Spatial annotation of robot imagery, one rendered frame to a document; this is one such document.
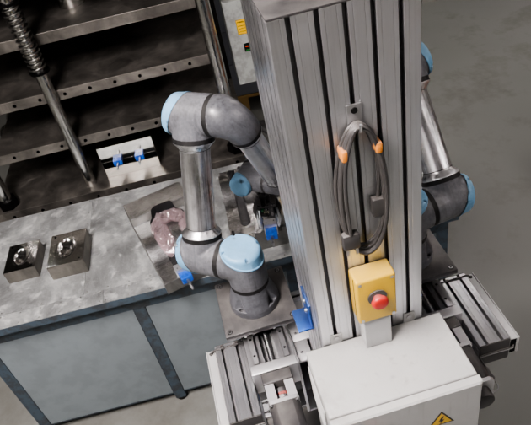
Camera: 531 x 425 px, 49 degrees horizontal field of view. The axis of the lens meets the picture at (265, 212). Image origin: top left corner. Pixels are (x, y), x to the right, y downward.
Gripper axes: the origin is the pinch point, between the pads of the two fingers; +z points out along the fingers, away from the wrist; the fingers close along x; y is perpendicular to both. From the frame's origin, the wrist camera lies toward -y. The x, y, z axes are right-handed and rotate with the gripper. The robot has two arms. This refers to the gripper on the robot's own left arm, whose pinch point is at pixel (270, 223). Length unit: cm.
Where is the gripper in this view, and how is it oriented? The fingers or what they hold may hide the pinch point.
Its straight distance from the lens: 216.5
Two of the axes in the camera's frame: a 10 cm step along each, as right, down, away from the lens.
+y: 0.8, 6.2, -7.8
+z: 1.5, 7.7, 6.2
